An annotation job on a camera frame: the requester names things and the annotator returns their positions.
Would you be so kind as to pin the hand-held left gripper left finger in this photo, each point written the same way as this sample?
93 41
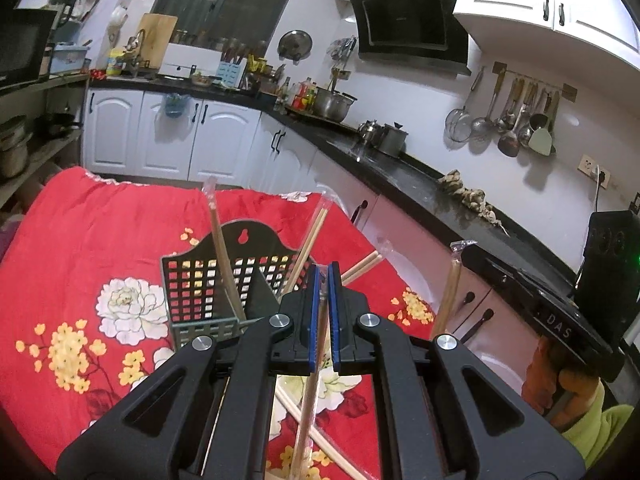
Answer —
313 330

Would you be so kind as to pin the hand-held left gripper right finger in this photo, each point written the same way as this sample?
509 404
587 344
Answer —
336 330

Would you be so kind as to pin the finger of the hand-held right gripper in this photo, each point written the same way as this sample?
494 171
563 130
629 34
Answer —
500 275

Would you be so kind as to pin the wooden chopstick pair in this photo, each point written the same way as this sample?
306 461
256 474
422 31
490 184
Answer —
362 265
447 295
306 420
310 240
220 255

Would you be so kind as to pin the pile of chopsticks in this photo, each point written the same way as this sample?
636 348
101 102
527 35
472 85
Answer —
287 400

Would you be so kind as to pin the dark green utensil basket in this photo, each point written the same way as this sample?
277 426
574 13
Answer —
195 280

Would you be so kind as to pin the person's right hand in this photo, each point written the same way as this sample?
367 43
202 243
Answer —
542 375

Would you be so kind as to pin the black kitchen countertop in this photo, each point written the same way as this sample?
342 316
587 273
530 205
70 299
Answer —
410 180

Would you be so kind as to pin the dark soup ladle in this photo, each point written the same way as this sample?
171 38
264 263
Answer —
509 144

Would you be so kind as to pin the pale green spatula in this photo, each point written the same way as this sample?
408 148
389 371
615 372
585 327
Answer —
542 141

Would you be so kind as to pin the steel skimmer ladle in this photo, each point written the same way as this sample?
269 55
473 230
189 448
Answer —
481 124

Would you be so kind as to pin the steel mesh strainer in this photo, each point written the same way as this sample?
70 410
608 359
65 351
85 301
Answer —
457 125

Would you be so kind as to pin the small lidded steel pot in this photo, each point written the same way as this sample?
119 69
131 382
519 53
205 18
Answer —
392 141

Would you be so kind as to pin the small steel kettle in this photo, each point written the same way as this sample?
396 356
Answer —
370 132

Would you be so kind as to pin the steel stockpot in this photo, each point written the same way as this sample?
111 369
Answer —
330 105

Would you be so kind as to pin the sauce bottles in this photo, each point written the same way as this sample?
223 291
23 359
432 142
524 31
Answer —
302 96

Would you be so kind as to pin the white lower cabinets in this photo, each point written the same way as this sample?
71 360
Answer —
165 135

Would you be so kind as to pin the red floral blanket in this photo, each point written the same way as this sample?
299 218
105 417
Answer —
75 240

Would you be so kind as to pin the white upper cabinet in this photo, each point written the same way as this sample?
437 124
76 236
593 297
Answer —
525 15

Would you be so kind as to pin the light blue knife block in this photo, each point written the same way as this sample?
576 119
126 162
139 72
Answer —
231 74

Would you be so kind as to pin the black range hood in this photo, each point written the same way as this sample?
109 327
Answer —
405 20

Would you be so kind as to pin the steel pot lid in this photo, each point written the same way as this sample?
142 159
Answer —
295 46

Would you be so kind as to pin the white countertop box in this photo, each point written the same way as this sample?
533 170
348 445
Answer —
180 57

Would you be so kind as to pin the black frying pan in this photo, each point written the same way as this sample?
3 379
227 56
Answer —
60 125

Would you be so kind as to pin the wooden cutting board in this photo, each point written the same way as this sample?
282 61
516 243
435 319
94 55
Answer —
157 40

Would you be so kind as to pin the dark kitchen window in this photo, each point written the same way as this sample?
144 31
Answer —
220 0

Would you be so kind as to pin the old cooking pot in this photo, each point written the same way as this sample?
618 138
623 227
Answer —
12 150

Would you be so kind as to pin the metal rack table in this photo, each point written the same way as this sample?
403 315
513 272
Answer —
45 85

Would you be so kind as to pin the light blue plastic box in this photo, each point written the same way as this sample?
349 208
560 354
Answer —
70 57

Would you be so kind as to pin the white hanging mug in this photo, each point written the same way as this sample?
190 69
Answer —
119 15

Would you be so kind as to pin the black microwave oven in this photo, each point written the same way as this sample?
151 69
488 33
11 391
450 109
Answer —
20 45

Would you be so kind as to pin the wall power socket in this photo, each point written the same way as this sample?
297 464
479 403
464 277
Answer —
595 170

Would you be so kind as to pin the wooden utensil rail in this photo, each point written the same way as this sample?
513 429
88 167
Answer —
530 77

